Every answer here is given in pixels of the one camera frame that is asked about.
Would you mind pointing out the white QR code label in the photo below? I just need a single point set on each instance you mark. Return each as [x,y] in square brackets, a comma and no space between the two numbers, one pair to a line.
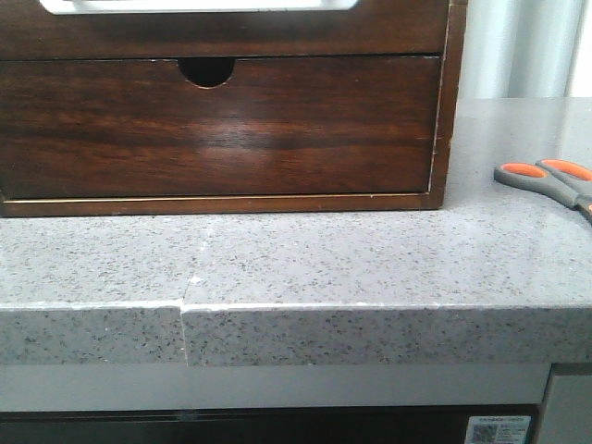
[497,429]

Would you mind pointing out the grey orange scissors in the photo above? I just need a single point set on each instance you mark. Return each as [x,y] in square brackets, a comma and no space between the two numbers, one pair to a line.
[565,182]

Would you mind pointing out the wooden drawer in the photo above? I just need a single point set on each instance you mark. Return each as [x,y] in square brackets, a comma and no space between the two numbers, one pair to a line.
[29,32]
[286,125]

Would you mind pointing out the dark wooden drawer cabinet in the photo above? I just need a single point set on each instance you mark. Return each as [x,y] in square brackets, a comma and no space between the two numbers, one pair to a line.
[450,60]

